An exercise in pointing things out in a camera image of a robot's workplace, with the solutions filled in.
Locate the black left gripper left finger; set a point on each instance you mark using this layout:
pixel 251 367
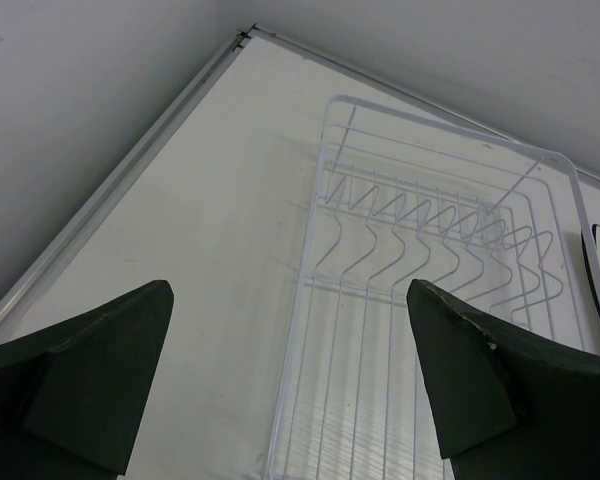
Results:
pixel 72 395

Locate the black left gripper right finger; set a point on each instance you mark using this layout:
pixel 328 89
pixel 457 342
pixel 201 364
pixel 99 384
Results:
pixel 506 403

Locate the aluminium table frame rail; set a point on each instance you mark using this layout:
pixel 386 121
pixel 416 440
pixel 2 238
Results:
pixel 214 197

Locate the clear wire dish rack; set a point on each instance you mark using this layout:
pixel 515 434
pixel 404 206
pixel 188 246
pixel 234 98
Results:
pixel 352 402

